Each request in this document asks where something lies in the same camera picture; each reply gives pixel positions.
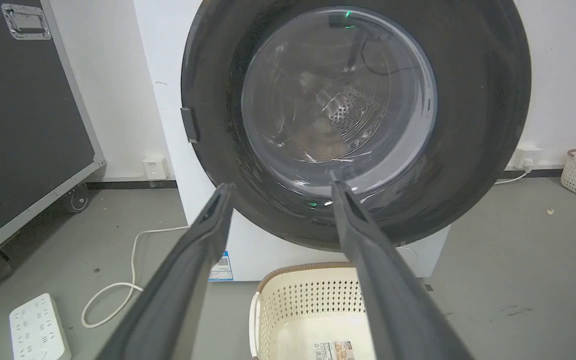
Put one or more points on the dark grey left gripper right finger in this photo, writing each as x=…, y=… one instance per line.
x=393, y=295

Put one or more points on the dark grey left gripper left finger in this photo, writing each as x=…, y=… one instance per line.
x=178, y=290

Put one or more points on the round black washing machine door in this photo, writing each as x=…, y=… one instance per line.
x=468, y=125

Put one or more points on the white washing machine body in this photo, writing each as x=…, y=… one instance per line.
x=168, y=100

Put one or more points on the blue energy label sticker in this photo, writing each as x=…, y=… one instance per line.
x=221, y=267

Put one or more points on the cream perforated laundry basket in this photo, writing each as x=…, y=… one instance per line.
x=313, y=315

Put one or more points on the white power strip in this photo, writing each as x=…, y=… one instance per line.
x=38, y=327

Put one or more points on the black flight case with casters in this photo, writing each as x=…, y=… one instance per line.
x=18, y=115

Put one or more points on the white wall socket box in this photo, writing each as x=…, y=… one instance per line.
x=154, y=167

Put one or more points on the white wall outlet with plug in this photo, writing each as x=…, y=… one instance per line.
x=526, y=157

